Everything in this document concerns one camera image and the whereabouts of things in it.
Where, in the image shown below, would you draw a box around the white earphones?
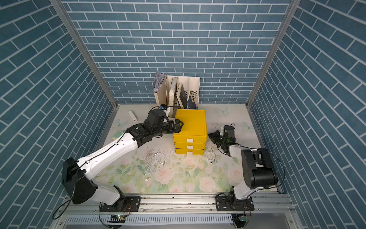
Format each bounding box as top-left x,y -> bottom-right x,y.
154,152 -> 166,165
204,149 -> 216,164
144,164 -> 156,181

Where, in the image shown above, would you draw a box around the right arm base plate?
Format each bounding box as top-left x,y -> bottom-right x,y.
215,192 -> 254,212

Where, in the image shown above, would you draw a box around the aluminium rail frame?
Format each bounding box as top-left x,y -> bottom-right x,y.
52,192 -> 301,229

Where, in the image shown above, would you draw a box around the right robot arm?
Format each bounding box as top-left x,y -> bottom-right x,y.
208,125 -> 278,200

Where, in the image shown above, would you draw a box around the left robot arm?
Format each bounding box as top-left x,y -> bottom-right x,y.
62,109 -> 184,206

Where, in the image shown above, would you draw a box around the yellow drawer cabinet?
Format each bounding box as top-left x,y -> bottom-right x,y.
173,109 -> 207,155

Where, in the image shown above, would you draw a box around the mint green small box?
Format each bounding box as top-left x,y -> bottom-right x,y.
112,131 -> 123,140

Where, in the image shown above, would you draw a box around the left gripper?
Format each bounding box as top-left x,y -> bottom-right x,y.
151,119 -> 184,138

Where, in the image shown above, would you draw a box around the white file organizer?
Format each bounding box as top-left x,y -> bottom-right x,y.
153,72 -> 200,118

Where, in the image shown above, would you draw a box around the white rectangular small device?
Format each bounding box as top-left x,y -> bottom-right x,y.
128,110 -> 138,122

